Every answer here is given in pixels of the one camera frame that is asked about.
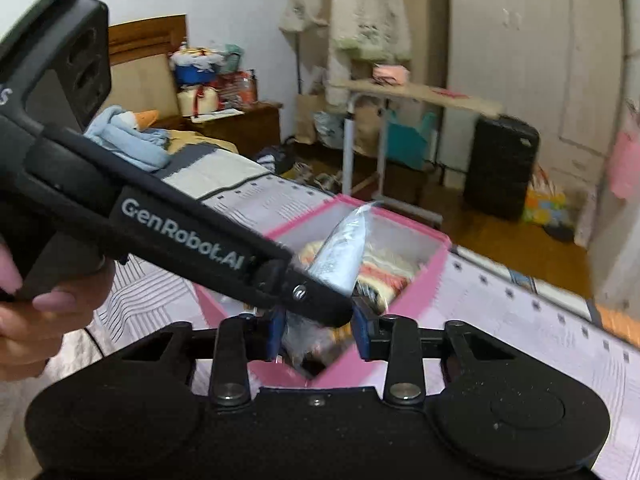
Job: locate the cream box with red ribbon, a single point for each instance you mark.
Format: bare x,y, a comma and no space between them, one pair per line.
197,102

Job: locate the white goose plush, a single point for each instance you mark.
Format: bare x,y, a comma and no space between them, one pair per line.
137,120

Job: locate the cream patterned garment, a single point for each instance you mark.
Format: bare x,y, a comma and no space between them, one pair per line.
300,15
370,20

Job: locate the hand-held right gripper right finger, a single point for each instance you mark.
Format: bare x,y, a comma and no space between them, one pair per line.
357,335

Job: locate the orange mattress edge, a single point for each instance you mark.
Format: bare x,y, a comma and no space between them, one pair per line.
620,325

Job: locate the red packet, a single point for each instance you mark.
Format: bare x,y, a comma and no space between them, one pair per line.
240,87

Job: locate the light blue cloth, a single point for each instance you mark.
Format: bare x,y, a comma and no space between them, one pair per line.
130,147

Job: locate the teal bag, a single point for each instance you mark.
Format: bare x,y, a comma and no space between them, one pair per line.
405,140

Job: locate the black suitcase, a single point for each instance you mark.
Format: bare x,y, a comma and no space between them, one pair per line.
500,170

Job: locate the pink hanging bag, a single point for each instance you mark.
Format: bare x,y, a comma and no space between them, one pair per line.
625,165

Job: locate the person's left hand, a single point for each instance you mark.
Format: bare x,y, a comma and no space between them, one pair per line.
40,330

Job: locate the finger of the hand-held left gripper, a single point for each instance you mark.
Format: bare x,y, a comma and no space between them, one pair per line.
320,300

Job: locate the wooden nightstand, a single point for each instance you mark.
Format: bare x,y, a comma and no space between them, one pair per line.
240,130

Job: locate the striped bed sheet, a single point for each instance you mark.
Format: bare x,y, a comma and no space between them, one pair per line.
525,340

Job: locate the pink pouch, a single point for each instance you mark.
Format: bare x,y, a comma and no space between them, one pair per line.
392,74

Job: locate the white-legged folding table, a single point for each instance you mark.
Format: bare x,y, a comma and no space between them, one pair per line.
425,92

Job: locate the wooden headboard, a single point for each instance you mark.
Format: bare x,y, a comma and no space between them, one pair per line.
145,35

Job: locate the brown paper bag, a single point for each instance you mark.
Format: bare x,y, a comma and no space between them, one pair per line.
310,120

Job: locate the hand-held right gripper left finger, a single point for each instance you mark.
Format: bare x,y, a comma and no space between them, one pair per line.
277,331

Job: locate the grey and cream duvet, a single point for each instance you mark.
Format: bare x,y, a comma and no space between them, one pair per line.
215,167

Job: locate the pink box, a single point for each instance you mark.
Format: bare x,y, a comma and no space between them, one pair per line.
420,300

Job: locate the colourful gift bag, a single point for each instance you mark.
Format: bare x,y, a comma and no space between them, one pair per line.
542,207

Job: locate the white wardrobe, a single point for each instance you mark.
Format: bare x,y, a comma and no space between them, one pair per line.
525,35

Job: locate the blue bag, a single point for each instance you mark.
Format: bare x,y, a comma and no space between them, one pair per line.
195,70

